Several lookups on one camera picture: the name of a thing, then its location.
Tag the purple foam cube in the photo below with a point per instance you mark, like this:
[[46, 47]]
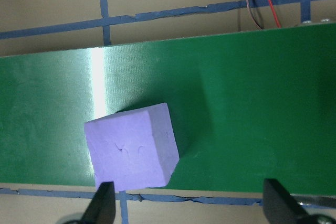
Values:
[[131, 142]]

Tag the green conveyor belt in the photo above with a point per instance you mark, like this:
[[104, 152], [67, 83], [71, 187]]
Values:
[[236, 103]]

